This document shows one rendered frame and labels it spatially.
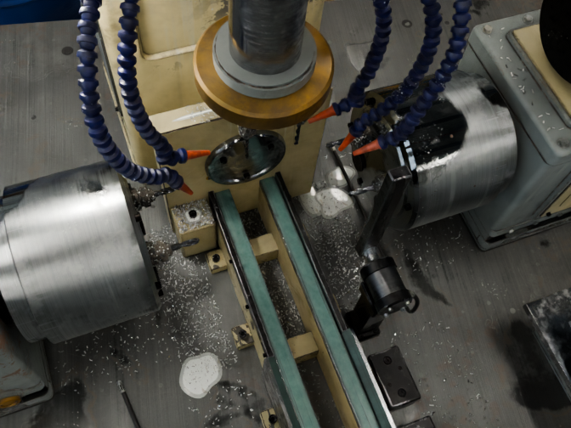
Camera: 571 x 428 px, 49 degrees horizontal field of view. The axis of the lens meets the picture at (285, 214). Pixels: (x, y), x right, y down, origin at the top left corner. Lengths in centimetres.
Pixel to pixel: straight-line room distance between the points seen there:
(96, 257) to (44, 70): 74
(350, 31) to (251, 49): 89
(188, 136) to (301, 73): 29
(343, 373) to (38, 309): 49
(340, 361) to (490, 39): 61
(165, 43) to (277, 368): 55
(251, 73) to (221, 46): 6
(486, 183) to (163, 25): 57
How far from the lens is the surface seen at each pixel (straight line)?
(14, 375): 107
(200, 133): 101
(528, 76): 114
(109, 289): 92
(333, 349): 108
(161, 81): 108
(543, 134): 108
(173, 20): 100
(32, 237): 91
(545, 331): 120
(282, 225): 115
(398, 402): 114
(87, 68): 73
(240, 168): 112
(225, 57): 79
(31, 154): 143
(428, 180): 101
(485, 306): 131
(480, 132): 105
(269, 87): 77
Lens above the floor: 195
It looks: 62 degrees down
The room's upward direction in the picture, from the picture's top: 9 degrees clockwise
